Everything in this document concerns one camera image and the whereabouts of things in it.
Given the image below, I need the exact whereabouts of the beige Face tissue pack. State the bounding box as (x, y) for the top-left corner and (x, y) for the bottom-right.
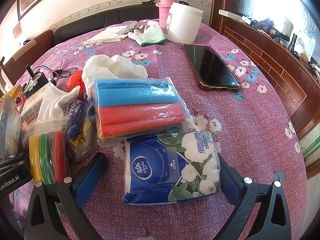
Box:
(21, 82), (52, 122)

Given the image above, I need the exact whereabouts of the blue white patterned bag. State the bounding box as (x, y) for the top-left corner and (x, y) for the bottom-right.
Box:
(64, 99), (97, 163)

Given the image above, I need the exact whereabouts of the blue red foam sheets bag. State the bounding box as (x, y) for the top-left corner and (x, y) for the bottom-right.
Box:
(89, 77), (192, 147)

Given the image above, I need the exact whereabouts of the white green work glove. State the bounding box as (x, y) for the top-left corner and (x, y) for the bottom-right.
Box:
(128, 21), (167, 47)

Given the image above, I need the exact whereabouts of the open paper notebook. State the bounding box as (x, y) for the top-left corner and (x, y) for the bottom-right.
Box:
(82, 25), (127, 45)

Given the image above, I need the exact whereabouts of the wooden brick pattern cabinet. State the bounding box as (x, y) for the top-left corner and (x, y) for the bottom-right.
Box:
(209, 0), (319, 139)

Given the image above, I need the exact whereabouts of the blue floral Vinda tissue pack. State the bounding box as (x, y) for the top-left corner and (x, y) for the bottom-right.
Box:
(124, 131), (220, 205)

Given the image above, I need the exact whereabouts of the black leather sofa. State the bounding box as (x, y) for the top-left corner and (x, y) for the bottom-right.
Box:
(52, 1), (159, 46)

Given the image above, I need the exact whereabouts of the colourful foam sheets zip bag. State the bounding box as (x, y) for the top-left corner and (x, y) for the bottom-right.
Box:
(27, 118), (67, 185)

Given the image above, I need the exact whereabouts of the red plastic bag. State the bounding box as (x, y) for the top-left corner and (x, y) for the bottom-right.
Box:
(66, 70), (86, 100)

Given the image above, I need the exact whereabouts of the white plastic bag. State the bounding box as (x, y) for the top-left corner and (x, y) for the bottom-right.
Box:
(37, 84), (80, 121)

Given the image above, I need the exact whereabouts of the black round device with cables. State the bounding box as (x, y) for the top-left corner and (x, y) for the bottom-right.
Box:
(23, 64), (78, 98)

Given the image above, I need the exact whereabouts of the brown armchair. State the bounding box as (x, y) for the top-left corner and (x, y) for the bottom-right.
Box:
(1, 30), (54, 87)

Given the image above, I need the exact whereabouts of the white fluffy cloth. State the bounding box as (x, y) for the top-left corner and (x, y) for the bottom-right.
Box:
(81, 55), (148, 95)

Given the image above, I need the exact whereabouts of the black smartphone gold case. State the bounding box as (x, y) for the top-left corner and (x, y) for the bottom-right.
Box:
(181, 44), (241, 92)

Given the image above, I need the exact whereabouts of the pink thermos bottle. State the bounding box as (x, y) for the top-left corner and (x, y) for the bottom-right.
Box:
(156, 0), (179, 29)

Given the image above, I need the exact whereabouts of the purple floral tablecloth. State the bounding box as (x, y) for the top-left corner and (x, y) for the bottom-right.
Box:
(8, 18), (309, 240)

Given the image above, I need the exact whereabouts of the yellow cardboard tray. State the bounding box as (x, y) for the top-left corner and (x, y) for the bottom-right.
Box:
(1, 85), (22, 113)

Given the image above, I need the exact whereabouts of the white plastic jar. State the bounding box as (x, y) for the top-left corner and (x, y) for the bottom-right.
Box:
(164, 2), (203, 44)

